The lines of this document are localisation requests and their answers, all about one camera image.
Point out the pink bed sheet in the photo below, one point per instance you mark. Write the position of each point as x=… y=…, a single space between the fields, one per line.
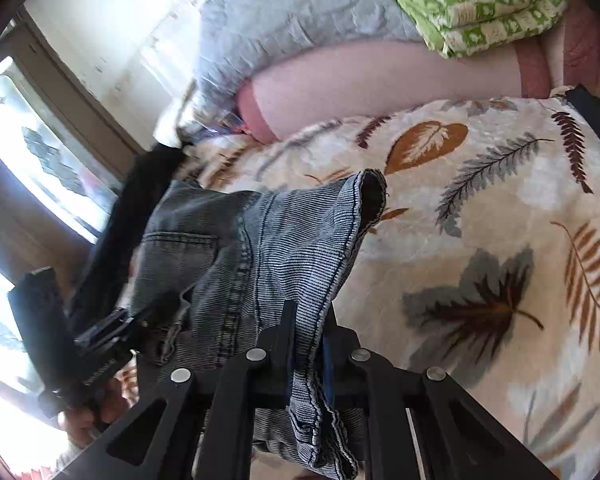
x=355 y=90

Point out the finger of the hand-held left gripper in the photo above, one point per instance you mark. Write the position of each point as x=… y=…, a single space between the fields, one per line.
x=157 y=310

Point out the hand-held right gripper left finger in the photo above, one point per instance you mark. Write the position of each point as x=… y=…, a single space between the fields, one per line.
x=275 y=350

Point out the dark garment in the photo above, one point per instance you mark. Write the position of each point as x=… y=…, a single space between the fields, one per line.
x=592 y=115

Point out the green patterned blanket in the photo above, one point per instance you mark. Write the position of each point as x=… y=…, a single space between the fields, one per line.
x=470 y=5

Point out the black cloth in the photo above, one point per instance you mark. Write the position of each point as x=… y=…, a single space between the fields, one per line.
x=120 y=230

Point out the person's left hand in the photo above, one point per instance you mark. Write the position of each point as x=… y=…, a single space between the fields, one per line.
x=107 y=402

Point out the leaf print blanket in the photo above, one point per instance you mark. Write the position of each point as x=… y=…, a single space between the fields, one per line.
x=480 y=220

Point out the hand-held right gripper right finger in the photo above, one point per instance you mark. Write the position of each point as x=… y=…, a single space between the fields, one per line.
x=340 y=355

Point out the blue denim pants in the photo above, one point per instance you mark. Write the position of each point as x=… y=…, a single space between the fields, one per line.
x=280 y=250

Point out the white cloth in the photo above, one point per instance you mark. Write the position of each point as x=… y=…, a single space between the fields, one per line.
x=167 y=127

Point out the grey quilted blanket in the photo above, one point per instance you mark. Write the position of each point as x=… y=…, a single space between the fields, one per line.
x=305 y=20

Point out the patterned glass window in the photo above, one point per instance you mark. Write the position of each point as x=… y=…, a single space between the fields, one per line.
x=40 y=145

